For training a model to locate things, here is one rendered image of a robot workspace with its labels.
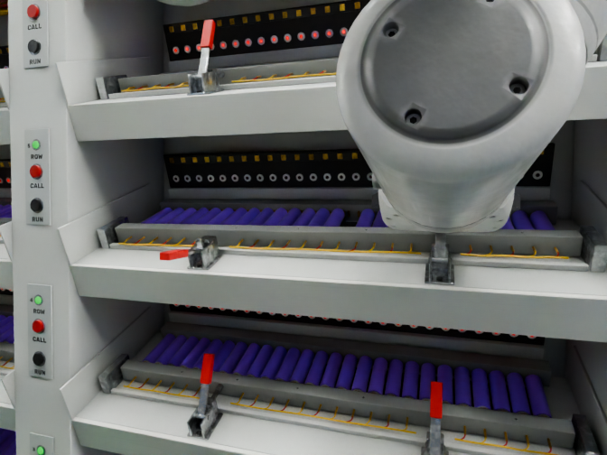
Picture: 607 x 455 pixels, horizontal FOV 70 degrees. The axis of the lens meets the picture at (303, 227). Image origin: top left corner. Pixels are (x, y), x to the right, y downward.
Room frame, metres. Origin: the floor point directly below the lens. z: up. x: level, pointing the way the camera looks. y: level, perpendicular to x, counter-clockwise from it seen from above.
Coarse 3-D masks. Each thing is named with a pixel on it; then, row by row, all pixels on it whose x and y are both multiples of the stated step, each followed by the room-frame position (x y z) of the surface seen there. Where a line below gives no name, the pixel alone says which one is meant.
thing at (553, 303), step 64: (192, 192) 0.68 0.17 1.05; (256, 192) 0.65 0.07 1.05; (320, 192) 0.62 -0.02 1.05; (128, 256) 0.55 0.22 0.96; (256, 256) 0.52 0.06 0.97; (576, 256) 0.45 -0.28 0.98; (384, 320) 0.44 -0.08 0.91; (448, 320) 0.42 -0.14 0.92; (512, 320) 0.40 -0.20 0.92; (576, 320) 0.38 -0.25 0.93
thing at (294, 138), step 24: (216, 0) 0.71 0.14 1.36; (240, 0) 0.69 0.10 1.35; (264, 0) 0.68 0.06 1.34; (288, 0) 0.67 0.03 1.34; (312, 0) 0.66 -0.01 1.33; (336, 0) 0.65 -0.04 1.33; (0, 24) 0.84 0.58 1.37; (0, 144) 0.84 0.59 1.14; (168, 144) 0.73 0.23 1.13; (192, 144) 0.72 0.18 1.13; (216, 144) 0.71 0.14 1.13; (240, 144) 0.69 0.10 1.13; (264, 144) 0.68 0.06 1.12; (288, 144) 0.67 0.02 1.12; (312, 144) 0.66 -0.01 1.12; (336, 144) 0.65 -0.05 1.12; (552, 168) 0.56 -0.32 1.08; (168, 192) 0.73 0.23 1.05; (552, 192) 0.56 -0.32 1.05; (168, 312) 0.73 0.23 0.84; (552, 360) 0.56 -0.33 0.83
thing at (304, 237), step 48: (144, 240) 0.58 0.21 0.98; (192, 240) 0.56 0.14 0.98; (240, 240) 0.54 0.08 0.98; (288, 240) 0.52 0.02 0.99; (336, 240) 0.51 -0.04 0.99; (384, 240) 0.49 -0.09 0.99; (432, 240) 0.48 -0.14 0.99; (480, 240) 0.46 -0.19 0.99; (528, 240) 0.45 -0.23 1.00; (576, 240) 0.44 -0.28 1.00
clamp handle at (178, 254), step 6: (198, 240) 0.50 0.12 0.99; (198, 246) 0.50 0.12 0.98; (162, 252) 0.44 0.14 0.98; (168, 252) 0.44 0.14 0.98; (174, 252) 0.44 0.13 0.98; (180, 252) 0.45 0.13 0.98; (186, 252) 0.46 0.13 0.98; (192, 252) 0.48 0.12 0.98; (198, 252) 0.49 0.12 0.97; (162, 258) 0.44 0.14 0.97; (168, 258) 0.44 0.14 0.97; (174, 258) 0.44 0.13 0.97
